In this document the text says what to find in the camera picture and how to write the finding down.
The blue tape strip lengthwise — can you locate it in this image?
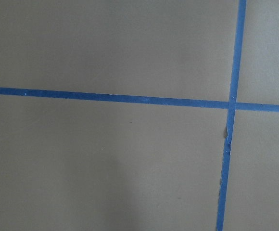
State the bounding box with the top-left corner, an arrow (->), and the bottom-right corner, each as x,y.
216,0 -> 247,231

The blue tape strip crosswise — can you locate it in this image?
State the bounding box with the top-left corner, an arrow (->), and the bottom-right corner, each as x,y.
0,87 -> 279,112

